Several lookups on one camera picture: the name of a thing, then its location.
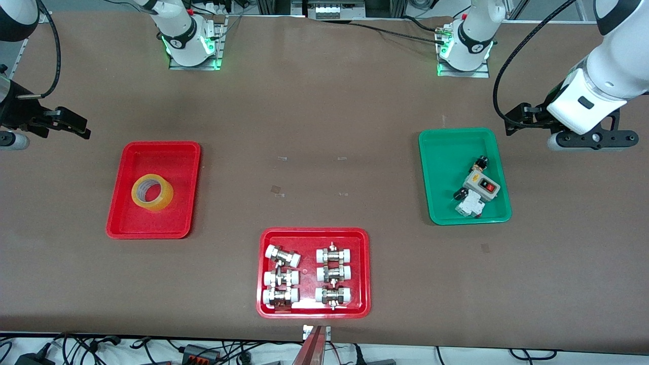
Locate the white circuit breaker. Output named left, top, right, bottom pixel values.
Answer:
left=455, top=194, right=486, bottom=218

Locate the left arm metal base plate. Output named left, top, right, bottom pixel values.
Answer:
left=436, top=24, right=490, bottom=78

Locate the silver metal bracket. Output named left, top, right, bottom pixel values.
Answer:
left=303, top=324, right=332, bottom=341

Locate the silver table frame profile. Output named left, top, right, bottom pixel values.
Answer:
left=9, top=10, right=51, bottom=72

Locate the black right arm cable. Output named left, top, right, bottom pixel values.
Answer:
left=14, top=0, right=61, bottom=99

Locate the black looped floor cable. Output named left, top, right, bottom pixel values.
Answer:
left=509, top=348, right=557, bottom=361

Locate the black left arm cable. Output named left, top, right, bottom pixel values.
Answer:
left=493, top=0, right=580, bottom=125

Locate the yellow tape roll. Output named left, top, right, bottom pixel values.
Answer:
left=131, top=174, right=174, bottom=212

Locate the green plastic tray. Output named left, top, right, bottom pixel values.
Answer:
left=419, top=128, right=513, bottom=226

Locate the black connector box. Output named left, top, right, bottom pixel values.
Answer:
left=182, top=344, right=220, bottom=363

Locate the reddish aluminium bar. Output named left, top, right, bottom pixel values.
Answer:
left=292, top=326, right=326, bottom=365

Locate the white terminal block on rail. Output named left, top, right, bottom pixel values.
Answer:
left=306, top=0, right=367, bottom=21

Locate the white capped metal pipe fitting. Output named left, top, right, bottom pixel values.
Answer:
left=265, top=244, right=302, bottom=268
left=315, top=285, right=353, bottom=310
left=316, top=242, right=353, bottom=264
left=262, top=287, right=300, bottom=309
left=263, top=269, right=300, bottom=287
left=316, top=265, right=352, bottom=283

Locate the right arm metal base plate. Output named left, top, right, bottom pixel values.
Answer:
left=169, top=15, right=225, bottom=70

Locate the grey switch box red button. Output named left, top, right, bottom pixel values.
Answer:
left=464, top=170, right=501, bottom=202

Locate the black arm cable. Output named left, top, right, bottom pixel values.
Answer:
left=493, top=0, right=580, bottom=125
left=14, top=0, right=61, bottom=99

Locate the red plastic tray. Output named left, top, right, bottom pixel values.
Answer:
left=256, top=227, right=371, bottom=319
left=105, top=141, right=201, bottom=240

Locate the long black table cable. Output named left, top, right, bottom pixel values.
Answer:
left=350, top=21, right=446, bottom=44

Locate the black power adapter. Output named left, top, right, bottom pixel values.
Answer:
left=14, top=351, right=56, bottom=365

